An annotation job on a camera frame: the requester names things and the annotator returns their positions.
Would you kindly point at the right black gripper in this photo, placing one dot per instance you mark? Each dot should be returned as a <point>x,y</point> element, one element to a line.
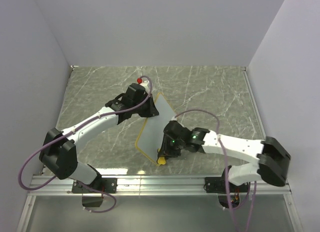
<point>168,152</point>

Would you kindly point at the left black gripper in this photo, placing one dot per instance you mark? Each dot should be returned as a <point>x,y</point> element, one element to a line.
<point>152,111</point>

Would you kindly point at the yellow bone-shaped eraser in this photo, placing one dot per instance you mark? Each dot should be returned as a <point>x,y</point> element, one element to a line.
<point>161,160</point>

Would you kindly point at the yellow framed whiteboard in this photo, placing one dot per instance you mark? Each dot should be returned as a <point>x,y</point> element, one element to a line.
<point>150,137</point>

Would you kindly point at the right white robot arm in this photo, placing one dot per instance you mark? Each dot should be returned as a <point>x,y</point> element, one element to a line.
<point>266,159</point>

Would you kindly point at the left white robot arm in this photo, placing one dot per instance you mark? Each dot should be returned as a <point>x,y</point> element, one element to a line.
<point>60,154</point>

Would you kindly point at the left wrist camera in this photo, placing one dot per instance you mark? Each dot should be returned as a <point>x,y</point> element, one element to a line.
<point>146,84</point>

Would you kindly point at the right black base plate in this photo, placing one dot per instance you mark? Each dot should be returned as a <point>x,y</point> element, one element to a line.
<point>217,185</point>

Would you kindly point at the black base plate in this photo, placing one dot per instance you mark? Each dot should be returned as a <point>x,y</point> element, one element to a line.
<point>217,185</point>
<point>105,184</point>

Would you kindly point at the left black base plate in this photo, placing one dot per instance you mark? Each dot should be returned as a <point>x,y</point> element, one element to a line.
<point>105,184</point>

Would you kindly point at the aluminium mounting rail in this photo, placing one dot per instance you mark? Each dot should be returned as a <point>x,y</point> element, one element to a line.
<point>136,185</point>

